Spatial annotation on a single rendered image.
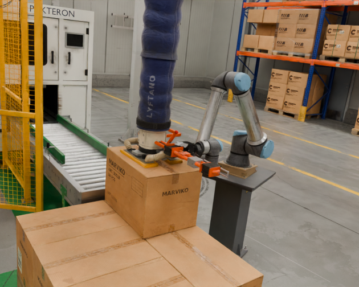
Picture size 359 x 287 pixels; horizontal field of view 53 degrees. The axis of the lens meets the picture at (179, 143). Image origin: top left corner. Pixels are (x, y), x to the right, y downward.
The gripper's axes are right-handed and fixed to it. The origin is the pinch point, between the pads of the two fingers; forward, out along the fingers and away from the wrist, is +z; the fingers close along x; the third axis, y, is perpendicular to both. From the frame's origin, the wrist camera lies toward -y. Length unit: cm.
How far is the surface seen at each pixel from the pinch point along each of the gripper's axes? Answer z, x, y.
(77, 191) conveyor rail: 34, -48, 68
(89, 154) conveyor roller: -10, -52, 156
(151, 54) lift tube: 9, 55, 21
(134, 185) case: 20.2, -24.1, 12.2
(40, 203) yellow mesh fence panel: 42, -87, 137
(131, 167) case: 20.0, -13.8, 16.8
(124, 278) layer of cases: 47, -53, -31
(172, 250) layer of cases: 11, -53, -22
